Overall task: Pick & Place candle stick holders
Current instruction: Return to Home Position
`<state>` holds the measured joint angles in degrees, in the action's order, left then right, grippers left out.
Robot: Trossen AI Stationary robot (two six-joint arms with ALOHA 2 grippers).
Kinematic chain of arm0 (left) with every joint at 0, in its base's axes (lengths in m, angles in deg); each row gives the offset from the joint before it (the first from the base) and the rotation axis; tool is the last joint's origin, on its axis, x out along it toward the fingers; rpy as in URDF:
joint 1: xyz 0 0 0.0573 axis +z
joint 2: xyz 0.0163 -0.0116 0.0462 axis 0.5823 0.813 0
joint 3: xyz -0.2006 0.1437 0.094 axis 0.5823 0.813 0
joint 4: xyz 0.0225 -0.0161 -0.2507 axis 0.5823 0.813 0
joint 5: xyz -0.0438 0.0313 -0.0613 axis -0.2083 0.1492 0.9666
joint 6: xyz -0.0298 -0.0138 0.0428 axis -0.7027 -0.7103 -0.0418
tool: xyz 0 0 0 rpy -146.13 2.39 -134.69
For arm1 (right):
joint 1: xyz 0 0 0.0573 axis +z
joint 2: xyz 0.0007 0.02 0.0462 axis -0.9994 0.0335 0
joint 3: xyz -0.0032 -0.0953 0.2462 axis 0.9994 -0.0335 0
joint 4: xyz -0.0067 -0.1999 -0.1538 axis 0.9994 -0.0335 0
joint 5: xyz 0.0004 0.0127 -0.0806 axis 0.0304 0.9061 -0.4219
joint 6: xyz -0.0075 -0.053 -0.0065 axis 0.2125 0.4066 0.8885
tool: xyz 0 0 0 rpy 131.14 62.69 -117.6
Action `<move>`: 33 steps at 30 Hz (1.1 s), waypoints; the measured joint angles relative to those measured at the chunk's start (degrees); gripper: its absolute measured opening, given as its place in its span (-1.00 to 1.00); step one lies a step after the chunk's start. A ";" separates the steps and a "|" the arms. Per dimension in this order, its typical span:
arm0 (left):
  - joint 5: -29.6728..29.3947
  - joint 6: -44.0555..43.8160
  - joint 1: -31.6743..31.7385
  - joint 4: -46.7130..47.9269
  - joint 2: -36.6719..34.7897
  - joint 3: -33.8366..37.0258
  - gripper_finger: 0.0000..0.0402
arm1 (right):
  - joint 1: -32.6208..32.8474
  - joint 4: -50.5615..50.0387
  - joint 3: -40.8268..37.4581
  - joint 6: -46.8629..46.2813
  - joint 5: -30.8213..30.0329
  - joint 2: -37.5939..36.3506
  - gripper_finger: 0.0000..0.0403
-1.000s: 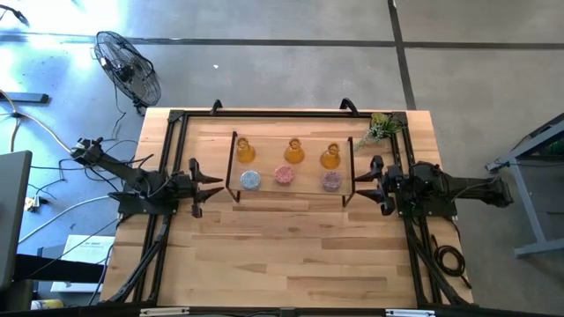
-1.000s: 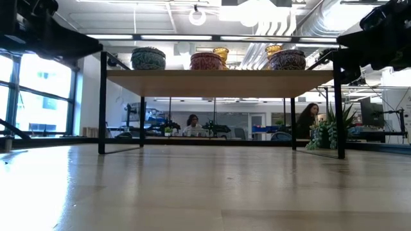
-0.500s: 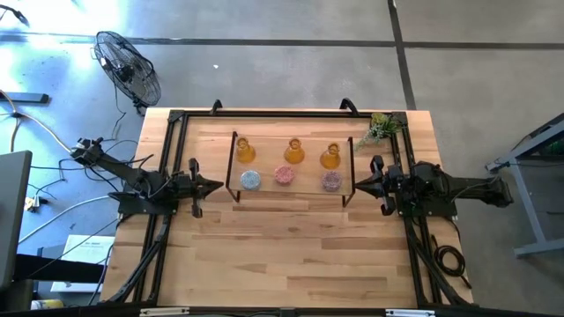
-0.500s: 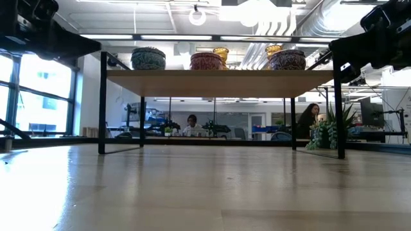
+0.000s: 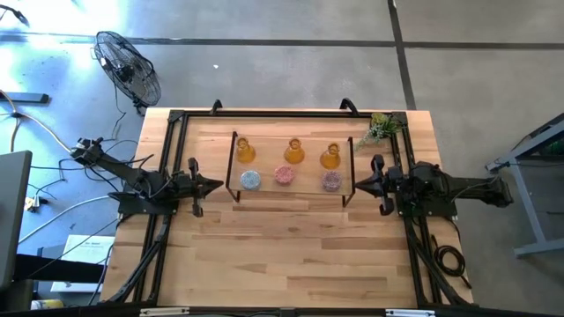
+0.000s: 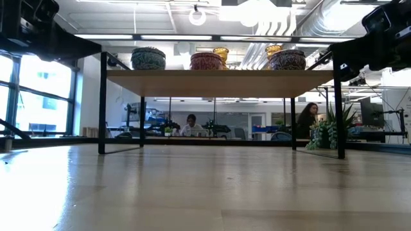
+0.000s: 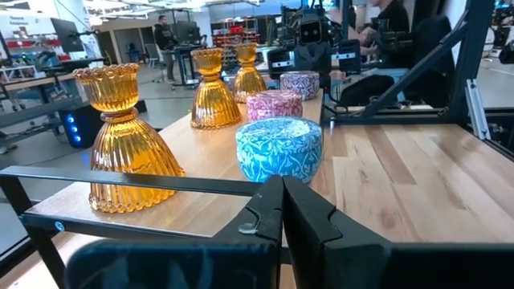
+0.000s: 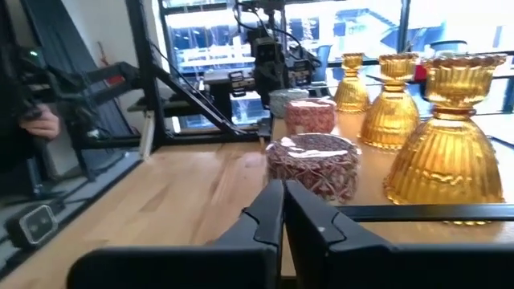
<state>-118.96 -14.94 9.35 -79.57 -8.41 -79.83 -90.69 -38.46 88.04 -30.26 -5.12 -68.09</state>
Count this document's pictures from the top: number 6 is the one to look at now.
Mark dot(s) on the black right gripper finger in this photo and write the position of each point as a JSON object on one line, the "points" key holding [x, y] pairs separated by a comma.
{"points": [[351, 53]]}

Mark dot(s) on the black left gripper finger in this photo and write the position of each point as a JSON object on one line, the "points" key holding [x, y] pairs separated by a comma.
{"points": [[67, 45]]}

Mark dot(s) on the purple patterned candle tin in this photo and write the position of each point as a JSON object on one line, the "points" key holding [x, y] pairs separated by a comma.
{"points": [[287, 60]]}

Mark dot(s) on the amber glass candle holder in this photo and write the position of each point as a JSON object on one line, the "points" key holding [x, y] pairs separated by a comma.
{"points": [[273, 48]]}

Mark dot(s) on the blue patterned candle tin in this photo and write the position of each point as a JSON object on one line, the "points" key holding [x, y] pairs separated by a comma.
{"points": [[148, 59]]}

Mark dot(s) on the gold vase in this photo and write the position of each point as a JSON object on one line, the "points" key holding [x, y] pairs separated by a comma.
{"points": [[221, 51]]}

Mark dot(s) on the pink patterned candle tin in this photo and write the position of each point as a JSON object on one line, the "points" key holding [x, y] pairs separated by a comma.
{"points": [[205, 61]]}

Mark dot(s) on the background black robot arm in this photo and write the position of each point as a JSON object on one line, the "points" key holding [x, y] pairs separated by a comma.
{"points": [[220, 129], [171, 125]]}

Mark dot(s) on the black ceiling spotlights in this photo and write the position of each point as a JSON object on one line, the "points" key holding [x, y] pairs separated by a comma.
{"points": [[357, 82]]}

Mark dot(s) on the black computer monitor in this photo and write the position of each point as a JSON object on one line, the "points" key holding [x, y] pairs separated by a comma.
{"points": [[370, 112]]}

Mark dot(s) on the person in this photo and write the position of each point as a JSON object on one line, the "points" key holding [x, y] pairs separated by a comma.
{"points": [[306, 120], [191, 123]]}

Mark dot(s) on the green artificial plant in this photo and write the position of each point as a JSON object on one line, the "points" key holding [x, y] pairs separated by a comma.
{"points": [[321, 134]]}

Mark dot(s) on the small wooden blocks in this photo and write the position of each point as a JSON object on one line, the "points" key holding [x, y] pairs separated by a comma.
{"points": [[88, 132]]}

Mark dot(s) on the black diagonal bar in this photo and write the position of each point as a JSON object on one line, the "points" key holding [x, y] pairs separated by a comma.
{"points": [[16, 128]]}

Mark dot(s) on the blue box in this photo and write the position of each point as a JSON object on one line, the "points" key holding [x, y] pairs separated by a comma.
{"points": [[261, 129]]}

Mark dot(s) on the small potted green plant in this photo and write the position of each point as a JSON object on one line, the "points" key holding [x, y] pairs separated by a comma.
{"points": [[167, 131]]}

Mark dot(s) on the wooden shelf black metal legs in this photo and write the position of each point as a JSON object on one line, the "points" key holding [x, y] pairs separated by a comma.
{"points": [[218, 83]]}

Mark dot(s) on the black bar with light strips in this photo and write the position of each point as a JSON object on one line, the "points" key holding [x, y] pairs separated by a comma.
{"points": [[215, 38]]}

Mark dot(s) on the dark office chair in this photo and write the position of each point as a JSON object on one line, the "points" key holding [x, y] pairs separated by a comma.
{"points": [[239, 133]]}

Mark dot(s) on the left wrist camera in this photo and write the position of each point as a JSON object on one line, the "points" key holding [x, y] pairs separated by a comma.
{"points": [[40, 11]]}

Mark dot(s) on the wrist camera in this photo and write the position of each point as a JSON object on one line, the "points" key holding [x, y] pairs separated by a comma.
{"points": [[377, 19], [40, 11]]}

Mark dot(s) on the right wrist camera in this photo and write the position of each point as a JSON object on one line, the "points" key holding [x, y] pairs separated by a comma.
{"points": [[377, 19]]}

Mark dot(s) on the large window black frame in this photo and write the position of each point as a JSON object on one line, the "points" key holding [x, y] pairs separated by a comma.
{"points": [[45, 83]]}

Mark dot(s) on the silver ventilation duct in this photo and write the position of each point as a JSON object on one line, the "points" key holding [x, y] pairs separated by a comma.
{"points": [[316, 22]]}

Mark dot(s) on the black aluminium table frame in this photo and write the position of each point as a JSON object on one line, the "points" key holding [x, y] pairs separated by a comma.
{"points": [[48, 141]]}

